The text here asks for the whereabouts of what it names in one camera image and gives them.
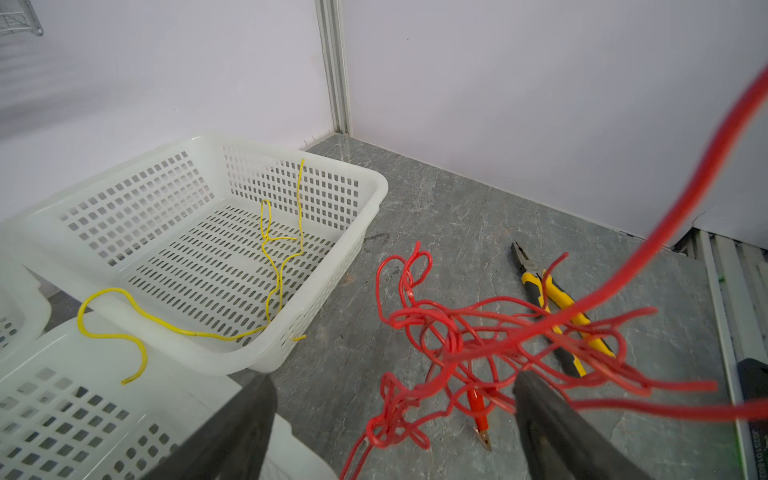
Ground white wire wall shelf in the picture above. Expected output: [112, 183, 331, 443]
[0, 0, 44, 37]

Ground yellow black pliers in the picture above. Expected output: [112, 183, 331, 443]
[509, 241, 618, 379]

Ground back right white basket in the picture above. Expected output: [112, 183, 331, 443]
[1, 135, 388, 375]

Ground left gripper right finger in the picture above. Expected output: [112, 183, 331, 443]
[513, 371, 649, 480]

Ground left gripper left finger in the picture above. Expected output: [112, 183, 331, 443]
[145, 374, 278, 479]

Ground front white plastic basket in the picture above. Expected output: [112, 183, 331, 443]
[1, 321, 334, 479]

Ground back left white basket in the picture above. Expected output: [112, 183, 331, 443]
[1, 254, 52, 361]

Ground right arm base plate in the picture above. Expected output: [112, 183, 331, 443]
[736, 358, 768, 480]

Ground red cable bundle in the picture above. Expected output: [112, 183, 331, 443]
[338, 65, 768, 480]

